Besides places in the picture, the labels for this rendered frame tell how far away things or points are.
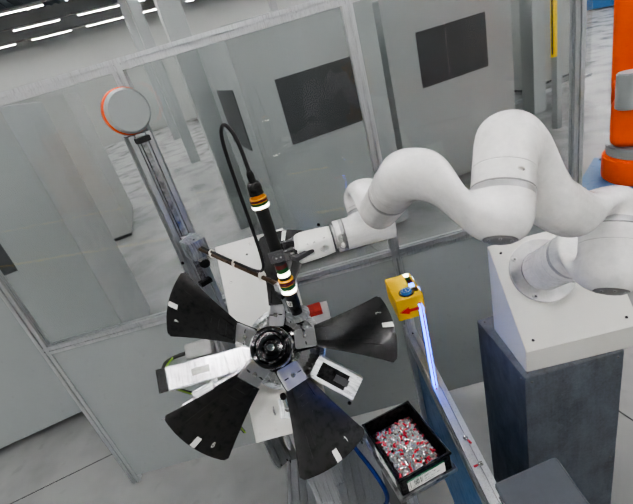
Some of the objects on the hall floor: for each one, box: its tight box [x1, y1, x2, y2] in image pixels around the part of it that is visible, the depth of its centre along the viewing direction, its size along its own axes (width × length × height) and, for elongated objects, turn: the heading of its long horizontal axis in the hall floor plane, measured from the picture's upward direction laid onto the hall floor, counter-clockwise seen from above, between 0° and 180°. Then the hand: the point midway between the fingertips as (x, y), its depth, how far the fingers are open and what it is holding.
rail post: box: [406, 342, 429, 425], centre depth 187 cm, size 4×4×78 cm
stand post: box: [289, 433, 344, 504], centre depth 165 cm, size 4×9×91 cm, turn 122°
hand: (276, 253), depth 111 cm, fingers closed on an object, 4 cm apart
